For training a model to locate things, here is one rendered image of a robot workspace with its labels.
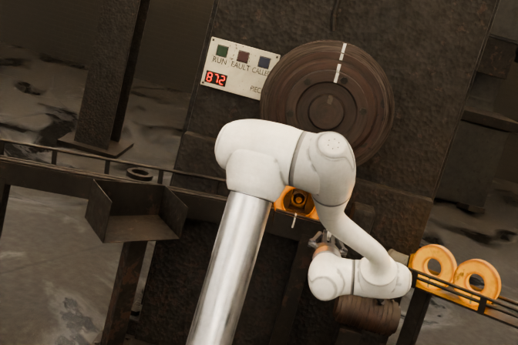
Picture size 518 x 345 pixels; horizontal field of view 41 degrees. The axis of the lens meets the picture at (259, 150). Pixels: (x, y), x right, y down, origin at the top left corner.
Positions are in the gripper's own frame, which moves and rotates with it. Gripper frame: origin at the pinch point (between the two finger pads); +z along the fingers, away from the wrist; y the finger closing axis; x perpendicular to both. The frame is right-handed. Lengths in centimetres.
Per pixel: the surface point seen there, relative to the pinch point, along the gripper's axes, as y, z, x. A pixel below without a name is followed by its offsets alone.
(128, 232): -63, -14, -14
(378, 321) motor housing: 25.7, -0.2, -26.5
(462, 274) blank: 46.2, -1.8, -0.4
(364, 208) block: 11.8, 20.6, 4.5
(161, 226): -55, -4, -13
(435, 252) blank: 37.1, 4.7, 1.7
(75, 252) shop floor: -107, 83, -82
